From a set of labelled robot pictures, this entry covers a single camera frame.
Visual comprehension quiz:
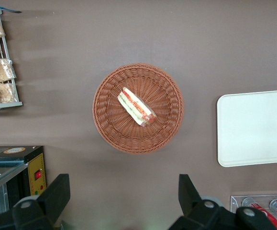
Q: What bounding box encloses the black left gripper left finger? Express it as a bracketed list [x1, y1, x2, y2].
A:
[12, 173, 71, 230]

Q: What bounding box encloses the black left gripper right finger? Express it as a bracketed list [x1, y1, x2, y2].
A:
[169, 173, 225, 230]

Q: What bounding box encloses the cream plastic tray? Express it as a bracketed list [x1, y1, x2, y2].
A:
[216, 89, 277, 168]

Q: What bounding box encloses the tray of packaged snacks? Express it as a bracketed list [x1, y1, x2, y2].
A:
[0, 6, 23, 111]

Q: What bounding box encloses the black yellow food warmer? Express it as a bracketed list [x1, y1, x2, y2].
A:
[0, 145, 47, 215]

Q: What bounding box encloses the clear acrylic bottle rack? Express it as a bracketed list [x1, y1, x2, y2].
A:
[230, 194, 277, 230]

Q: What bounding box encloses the round brown wicker basket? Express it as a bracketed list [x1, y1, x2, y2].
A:
[92, 62, 185, 154]

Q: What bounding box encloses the wrapped triangle sandwich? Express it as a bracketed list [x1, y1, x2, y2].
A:
[118, 87, 157, 127]

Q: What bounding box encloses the blue tape strip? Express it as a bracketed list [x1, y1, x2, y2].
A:
[1, 6, 22, 14]

